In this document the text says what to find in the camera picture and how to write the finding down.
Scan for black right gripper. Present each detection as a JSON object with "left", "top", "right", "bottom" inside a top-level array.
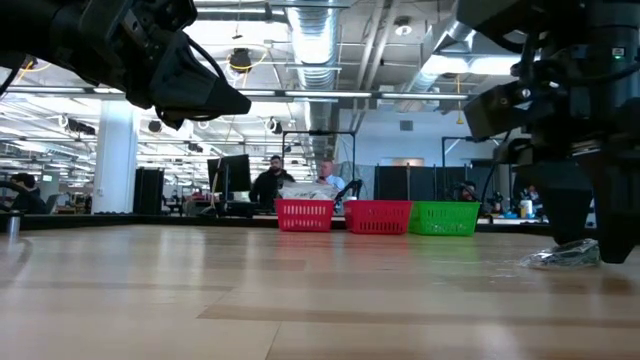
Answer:
[{"left": 493, "top": 97, "right": 640, "bottom": 265}]

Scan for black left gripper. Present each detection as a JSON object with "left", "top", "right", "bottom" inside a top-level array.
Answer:
[{"left": 79, "top": 0, "right": 253, "bottom": 131}]

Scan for cotton pads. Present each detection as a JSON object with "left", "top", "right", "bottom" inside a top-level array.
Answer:
[{"left": 277, "top": 181, "right": 342, "bottom": 201}]

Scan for silver nail clipper in bag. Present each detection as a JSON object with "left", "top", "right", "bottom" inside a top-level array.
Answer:
[{"left": 518, "top": 238, "right": 601, "bottom": 270}]

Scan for black ceiling spot lamp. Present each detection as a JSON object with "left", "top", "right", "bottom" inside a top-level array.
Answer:
[{"left": 229, "top": 47, "right": 254, "bottom": 74}]

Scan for black desk monitor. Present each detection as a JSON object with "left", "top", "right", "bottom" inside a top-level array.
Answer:
[{"left": 207, "top": 153, "right": 253, "bottom": 201}]

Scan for white pillar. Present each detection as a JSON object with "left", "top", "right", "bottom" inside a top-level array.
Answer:
[{"left": 92, "top": 99, "right": 140, "bottom": 215}]

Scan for black cabinet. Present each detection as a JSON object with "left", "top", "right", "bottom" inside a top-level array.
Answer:
[{"left": 132, "top": 167, "right": 165, "bottom": 215}]

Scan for person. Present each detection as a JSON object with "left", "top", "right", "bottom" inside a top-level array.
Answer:
[
  {"left": 317, "top": 158, "right": 347, "bottom": 194},
  {"left": 0, "top": 172, "right": 49, "bottom": 215},
  {"left": 248, "top": 154, "right": 296, "bottom": 211},
  {"left": 452, "top": 179, "right": 481, "bottom": 203}
]

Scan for green plastic basket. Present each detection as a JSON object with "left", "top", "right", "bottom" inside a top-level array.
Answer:
[{"left": 408, "top": 200, "right": 482, "bottom": 237}]

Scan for red plastic basket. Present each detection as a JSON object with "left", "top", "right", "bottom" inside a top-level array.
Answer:
[
  {"left": 274, "top": 198, "right": 335, "bottom": 233},
  {"left": 342, "top": 199, "right": 414, "bottom": 236}
]

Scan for black room divider panel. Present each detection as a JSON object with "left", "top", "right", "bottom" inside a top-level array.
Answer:
[{"left": 373, "top": 164, "right": 496, "bottom": 202}]

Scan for grey metal cylinder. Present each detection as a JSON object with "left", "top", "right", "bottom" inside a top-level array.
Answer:
[{"left": 6, "top": 209, "right": 22, "bottom": 240}]

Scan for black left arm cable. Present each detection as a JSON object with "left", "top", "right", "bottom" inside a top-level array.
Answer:
[{"left": 187, "top": 37, "right": 229, "bottom": 84}]

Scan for black aluminium table frame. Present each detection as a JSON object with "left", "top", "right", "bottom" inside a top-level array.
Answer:
[{"left": 0, "top": 213, "right": 596, "bottom": 239}]

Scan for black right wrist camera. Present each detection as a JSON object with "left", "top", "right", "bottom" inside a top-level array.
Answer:
[{"left": 463, "top": 81, "right": 554, "bottom": 142}]

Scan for silver ventilation duct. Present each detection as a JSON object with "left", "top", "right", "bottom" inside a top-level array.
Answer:
[
  {"left": 284, "top": 0, "right": 359, "bottom": 134},
  {"left": 399, "top": 17, "right": 481, "bottom": 111}
]

